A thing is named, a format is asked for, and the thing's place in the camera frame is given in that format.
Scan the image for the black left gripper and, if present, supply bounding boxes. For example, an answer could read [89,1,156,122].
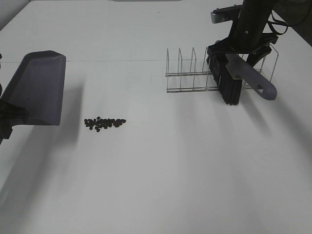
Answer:
[0,98,26,143]

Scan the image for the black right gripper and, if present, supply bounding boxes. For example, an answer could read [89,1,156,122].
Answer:
[208,14,278,67]

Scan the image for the grey hand brush black bristles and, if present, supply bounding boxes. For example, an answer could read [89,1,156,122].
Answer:
[207,54,277,105]

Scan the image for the grey plastic dustpan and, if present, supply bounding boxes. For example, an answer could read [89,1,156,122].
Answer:
[1,50,66,126]

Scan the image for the pile of coffee beans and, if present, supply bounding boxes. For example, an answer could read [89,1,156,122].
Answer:
[84,117,126,132]

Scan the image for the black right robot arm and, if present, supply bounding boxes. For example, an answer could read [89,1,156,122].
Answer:
[208,0,278,71]

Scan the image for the chrome wire dish rack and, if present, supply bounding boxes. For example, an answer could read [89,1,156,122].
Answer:
[165,44,279,93]

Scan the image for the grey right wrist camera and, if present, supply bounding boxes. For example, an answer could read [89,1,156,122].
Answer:
[211,5,242,24]

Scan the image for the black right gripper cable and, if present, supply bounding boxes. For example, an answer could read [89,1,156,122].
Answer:
[264,0,312,36]

